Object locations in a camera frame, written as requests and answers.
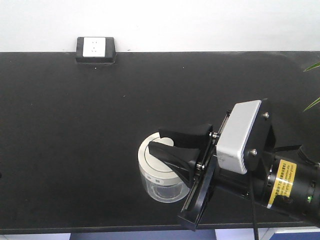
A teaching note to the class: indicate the black desktop power socket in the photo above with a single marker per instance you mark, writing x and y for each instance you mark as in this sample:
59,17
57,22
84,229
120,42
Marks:
95,50

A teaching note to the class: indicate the glass jar with beige lid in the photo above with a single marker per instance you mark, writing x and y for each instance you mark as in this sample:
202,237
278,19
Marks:
159,181

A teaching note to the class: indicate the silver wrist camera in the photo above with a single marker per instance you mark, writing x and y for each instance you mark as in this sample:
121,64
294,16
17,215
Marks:
243,138

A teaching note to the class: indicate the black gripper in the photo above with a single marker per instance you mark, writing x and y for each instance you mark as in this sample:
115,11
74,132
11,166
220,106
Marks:
182,159

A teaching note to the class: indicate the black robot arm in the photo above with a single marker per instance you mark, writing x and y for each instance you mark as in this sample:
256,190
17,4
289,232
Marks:
293,186

